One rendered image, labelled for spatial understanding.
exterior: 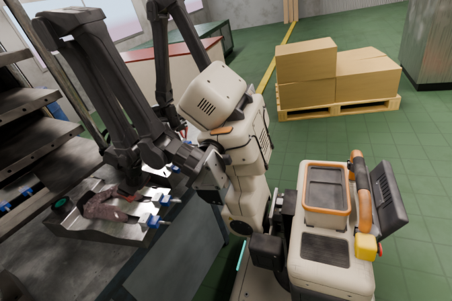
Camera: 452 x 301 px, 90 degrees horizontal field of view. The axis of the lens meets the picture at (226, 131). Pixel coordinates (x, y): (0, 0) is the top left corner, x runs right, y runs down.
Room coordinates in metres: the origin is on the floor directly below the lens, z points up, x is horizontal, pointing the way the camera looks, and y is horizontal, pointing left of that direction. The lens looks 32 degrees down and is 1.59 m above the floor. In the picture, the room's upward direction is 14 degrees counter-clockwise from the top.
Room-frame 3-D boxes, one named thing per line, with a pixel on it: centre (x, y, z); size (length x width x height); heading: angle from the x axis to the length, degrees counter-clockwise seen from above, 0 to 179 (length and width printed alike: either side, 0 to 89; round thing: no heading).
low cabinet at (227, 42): (6.25, 0.45, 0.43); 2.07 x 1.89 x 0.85; 152
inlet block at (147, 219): (0.63, 0.37, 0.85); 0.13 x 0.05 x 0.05; 69
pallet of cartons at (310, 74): (2.69, -1.47, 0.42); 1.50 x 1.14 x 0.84; 63
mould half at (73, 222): (0.77, 0.60, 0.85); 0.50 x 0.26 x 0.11; 69
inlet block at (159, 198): (0.73, 0.33, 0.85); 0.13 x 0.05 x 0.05; 69
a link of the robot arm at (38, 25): (0.62, 0.31, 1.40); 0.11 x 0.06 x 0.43; 153
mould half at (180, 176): (1.10, 0.45, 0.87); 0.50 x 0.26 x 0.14; 52
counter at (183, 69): (4.37, 1.01, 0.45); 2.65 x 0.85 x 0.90; 62
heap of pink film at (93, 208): (0.78, 0.60, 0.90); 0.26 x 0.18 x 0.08; 69
